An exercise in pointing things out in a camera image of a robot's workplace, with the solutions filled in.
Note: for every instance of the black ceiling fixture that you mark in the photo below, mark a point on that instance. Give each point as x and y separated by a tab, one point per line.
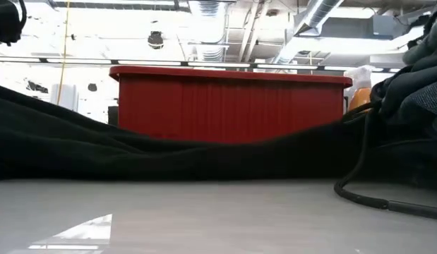
155	39

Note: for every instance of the red plastic laundry bin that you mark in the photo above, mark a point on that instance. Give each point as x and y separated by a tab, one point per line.
221	102

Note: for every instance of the dark blue denim jeans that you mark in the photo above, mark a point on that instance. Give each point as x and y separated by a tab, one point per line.
408	158

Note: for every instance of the ribbed silver air duct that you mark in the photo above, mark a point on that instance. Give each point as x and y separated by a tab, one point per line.
209	28

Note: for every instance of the orange spray bottle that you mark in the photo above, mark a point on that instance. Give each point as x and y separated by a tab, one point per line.
359	97

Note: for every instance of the black monitor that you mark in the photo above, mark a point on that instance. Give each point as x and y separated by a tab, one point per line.
113	114

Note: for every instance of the black knit garment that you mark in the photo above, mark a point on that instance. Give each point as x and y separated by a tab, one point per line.
133	155

